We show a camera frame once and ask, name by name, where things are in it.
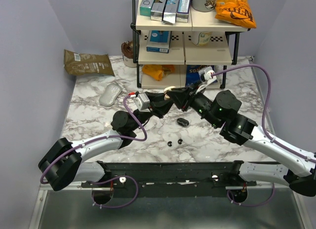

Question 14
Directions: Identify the blue Doritos bag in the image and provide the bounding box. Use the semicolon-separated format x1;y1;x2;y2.
186;65;214;86

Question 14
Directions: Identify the brown lidded cup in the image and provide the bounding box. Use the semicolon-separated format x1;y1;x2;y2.
121;41;137;68

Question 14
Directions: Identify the blue box middle shelf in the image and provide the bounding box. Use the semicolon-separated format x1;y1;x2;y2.
146;30;171;53

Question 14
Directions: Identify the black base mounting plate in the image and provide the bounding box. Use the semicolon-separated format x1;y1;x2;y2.
82;161;256;198

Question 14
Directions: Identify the white printed mug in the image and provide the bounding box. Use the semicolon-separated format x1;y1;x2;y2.
192;0;216;12

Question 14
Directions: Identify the teal toothpaste box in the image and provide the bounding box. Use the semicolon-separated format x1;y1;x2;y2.
139;0;155;17

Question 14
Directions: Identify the black earbud charging case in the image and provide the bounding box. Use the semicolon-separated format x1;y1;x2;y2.
176;117;190;127

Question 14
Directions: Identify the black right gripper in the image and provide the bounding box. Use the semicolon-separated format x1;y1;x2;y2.
166;79;221;128

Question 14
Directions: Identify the silver blue toothpaste box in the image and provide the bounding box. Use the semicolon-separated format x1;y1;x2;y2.
163;0;179;24

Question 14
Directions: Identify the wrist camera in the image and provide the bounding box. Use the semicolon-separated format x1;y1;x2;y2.
134;93;150;112
196;66;217;93

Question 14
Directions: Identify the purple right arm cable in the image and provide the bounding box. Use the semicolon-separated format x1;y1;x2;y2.
212;64;316;207

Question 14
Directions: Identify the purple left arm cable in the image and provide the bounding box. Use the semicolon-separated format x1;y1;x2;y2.
39;92;148;209

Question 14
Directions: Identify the blue white toothpaste box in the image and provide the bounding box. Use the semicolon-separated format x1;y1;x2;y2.
176;0;191;23

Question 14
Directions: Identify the beige earbud charging case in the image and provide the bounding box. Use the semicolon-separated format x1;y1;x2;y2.
163;86;176;100

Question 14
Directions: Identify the brown snack bag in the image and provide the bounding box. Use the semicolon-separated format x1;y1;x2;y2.
64;49;115;76

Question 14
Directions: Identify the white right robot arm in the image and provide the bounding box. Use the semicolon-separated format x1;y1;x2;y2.
166;87;316;197

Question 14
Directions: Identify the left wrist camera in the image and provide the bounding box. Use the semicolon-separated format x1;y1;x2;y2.
134;93;150;112

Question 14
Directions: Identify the orange chips bag top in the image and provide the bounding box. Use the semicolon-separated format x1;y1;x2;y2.
215;0;257;29

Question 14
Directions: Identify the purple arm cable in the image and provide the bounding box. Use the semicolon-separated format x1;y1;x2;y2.
39;92;148;209
212;64;316;207

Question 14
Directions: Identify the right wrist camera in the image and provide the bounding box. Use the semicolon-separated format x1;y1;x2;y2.
196;66;217;93

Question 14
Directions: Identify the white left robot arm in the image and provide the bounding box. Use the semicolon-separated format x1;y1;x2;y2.
38;92;173;191

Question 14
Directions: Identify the orange snack bag bottom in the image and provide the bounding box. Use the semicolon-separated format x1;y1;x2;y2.
142;65;175;81

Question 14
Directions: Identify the three-tier beige shelf rack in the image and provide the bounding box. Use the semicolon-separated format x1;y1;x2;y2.
130;0;247;89

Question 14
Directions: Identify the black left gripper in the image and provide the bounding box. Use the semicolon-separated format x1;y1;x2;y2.
130;92;173;132

